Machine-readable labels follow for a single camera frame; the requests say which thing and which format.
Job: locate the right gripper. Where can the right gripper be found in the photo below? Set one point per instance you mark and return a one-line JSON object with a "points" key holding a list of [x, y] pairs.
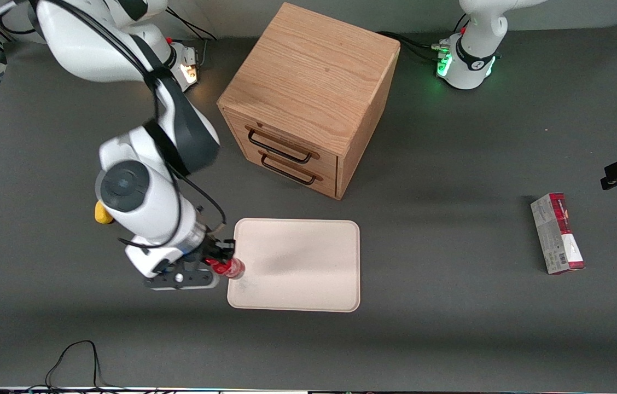
{"points": [[213, 250]]}

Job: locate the red coke bottle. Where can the red coke bottle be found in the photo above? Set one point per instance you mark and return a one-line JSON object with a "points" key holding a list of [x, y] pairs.
{"points": [[234, 268]]}

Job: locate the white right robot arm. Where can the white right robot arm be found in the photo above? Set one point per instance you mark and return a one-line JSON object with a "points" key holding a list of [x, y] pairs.
{"points": [[147, 210]]}

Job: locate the beige plastic tray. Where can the beige plastic tray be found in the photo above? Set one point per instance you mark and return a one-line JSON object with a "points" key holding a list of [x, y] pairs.
{"points": [[303, 268]]}

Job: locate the red and grey carton box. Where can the red and grey carton box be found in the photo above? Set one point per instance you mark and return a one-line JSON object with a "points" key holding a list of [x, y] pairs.
{"points": [[557, 232]]}

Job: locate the yellow lemon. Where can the yellow lemon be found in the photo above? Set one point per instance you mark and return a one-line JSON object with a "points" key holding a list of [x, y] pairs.
{"points": [[102, 215]]}

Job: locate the wooden drawer cabinet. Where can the wooden drawer cabinet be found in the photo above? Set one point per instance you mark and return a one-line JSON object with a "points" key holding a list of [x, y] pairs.
{"points": [[308, 76]]}

